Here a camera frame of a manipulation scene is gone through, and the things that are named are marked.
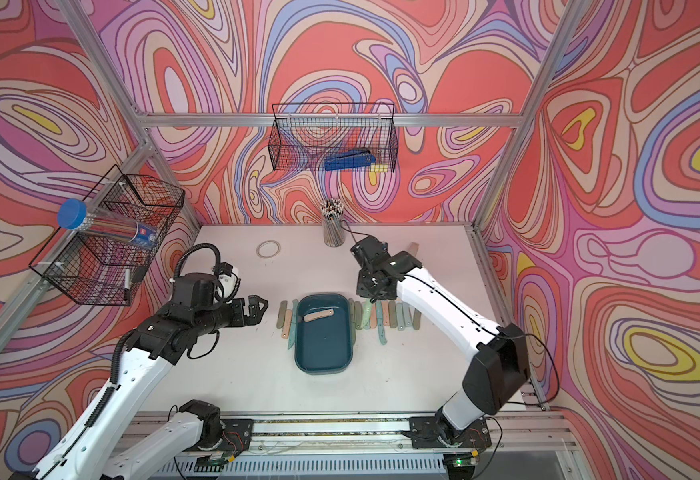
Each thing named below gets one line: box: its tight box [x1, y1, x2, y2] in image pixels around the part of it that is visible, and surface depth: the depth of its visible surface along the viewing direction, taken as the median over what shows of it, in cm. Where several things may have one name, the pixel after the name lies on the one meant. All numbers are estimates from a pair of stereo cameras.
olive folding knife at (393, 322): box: [388, 300, 398, 329], surface depth 96 cm
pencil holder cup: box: [320, 198, 345, 248], surface depth 104 cm
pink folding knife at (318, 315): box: [303, 308, 335, 323], surface depth 95 cm
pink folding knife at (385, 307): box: [382, 300, 390, 326], surface depth 96 cm
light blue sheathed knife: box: [396, 302, 405, 331], surface depth 95 cm
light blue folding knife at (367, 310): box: [363, 298, 372, 330], surface depth 80 cm
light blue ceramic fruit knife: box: [288, 299, 299, 350], surface depth 93 cm
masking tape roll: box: [256, 240, 281, 258], surface depth 114 cm
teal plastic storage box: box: [294, 293, 354, 375], surface depth 93 cm
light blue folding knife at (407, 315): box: [402, 302, 413, 327], surface depth 95 cm
